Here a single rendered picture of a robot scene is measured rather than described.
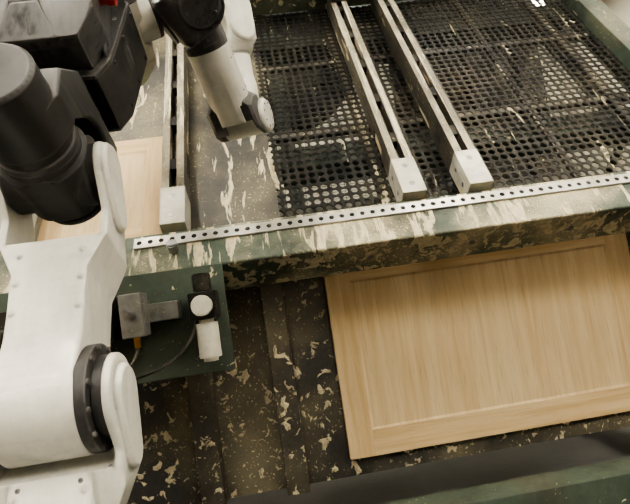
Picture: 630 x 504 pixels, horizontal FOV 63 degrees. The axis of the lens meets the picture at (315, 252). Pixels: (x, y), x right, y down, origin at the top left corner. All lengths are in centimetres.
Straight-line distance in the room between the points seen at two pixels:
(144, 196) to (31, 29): 62
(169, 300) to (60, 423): 54
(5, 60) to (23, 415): 43
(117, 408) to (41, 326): 15
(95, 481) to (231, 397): 76
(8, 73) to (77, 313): 31
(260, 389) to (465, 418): 57
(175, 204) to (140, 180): 21
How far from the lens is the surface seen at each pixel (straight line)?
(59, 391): 71
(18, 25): 93
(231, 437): 149
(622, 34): 216
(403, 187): 130
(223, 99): 114
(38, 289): 80
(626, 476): 152
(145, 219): 136
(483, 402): 156
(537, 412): 162
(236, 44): 128
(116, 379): 72
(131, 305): 111
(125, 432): 74
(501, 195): 136
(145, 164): 152
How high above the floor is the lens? 71
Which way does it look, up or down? 4 degrees up
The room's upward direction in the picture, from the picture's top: 8 degrees counter-clockwise
